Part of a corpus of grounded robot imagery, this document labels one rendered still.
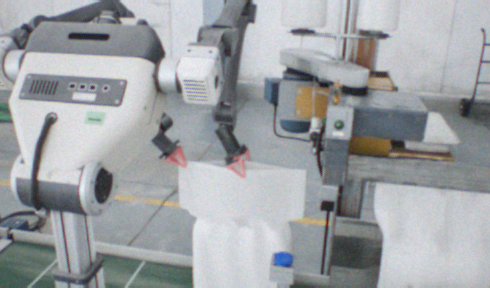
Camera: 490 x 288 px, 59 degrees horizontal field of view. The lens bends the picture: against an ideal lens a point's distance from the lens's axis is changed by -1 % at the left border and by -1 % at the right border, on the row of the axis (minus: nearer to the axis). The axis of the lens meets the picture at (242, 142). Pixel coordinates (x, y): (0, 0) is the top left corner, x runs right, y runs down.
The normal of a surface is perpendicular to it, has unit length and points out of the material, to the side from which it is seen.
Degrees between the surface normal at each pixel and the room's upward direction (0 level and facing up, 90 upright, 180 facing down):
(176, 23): 90
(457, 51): 90
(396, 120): 90
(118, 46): 50
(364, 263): 90
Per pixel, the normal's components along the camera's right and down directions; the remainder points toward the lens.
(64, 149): -0.14, -0.35
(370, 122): -0.21, 0.33
